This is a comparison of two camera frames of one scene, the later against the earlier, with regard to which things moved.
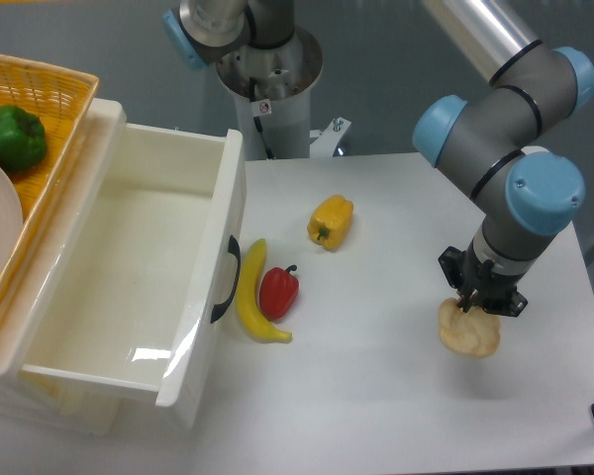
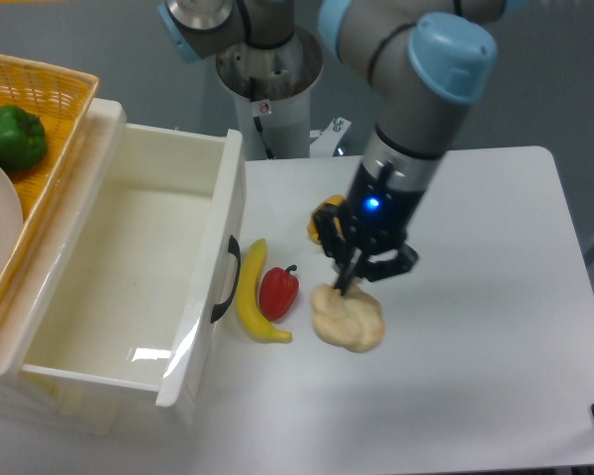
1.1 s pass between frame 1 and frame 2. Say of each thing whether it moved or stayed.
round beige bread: moved
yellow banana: stayed
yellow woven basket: stayed
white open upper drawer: stayed
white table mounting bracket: stayed
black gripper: moved
